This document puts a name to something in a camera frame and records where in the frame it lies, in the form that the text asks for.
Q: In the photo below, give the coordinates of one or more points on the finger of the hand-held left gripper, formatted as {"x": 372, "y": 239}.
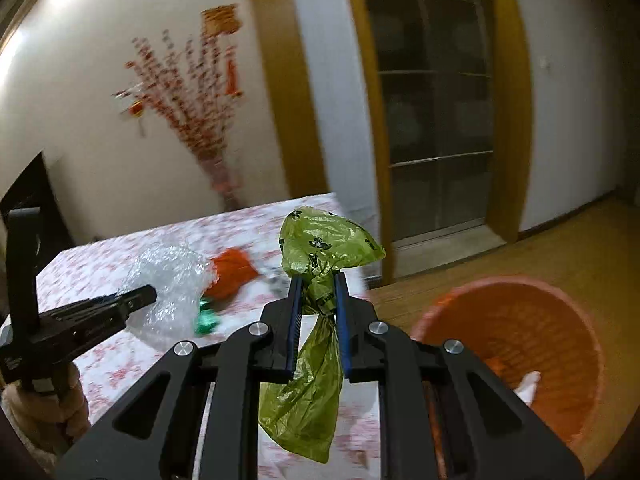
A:
{"x": 24, "y": 260}
{"x": 135, "y": 299}

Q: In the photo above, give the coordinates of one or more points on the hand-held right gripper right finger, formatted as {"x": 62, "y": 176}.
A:
{"x": 341, "y": 320}

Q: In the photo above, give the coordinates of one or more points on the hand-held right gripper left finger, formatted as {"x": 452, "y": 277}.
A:
{"x": 295, "y": 320}

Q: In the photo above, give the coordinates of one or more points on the clear plastic bag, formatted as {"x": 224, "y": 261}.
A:
{"x": 170, "y": 280}

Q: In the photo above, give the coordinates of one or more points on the green plastic bag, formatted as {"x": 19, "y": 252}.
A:
{"x": 310, "y": 250}

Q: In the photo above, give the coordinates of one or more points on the orange plastic bag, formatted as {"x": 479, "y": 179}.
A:
{"x": 232, "y": 272}

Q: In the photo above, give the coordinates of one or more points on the orange mesh wastebasket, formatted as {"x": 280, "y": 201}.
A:
{"x": 525, "y": 320}

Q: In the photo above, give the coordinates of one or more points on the white paper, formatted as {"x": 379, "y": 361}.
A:
{"x": 527, "y": 387}

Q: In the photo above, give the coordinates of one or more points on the person's left hand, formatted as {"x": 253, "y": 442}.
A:
{"x": 72, "y": 400}

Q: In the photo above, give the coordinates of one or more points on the dark crumpled scrap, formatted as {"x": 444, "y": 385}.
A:
{"x": 276, "y": 282}

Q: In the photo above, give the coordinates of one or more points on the floral tablecloth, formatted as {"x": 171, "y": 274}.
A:
{"x": 100, "y": 265}

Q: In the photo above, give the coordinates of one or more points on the black television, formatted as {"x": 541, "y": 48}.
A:
{"x": 50, "y": 195}

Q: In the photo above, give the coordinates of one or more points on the green shiny wrapper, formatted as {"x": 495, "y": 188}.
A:
{"x": 207, "y": 320}

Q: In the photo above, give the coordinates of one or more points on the glass vase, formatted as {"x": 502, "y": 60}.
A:
{"x": 222, "y": 185}

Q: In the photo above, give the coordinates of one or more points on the red berry branches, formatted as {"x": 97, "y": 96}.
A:
{"x": 190, "y": 90}

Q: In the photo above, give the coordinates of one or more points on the glass sliding door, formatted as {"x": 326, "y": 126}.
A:
{"x": 430, "y": 110}

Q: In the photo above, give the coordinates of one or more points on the red hanging ornament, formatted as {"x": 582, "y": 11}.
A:
{"x": 220, "y": 20}

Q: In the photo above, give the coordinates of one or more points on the wooden wall trim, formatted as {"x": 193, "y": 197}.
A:
{"x": 285, "y": 85}

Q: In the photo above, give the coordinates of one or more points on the wooden door frame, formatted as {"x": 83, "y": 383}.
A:
{"x": 510, "y": 110}

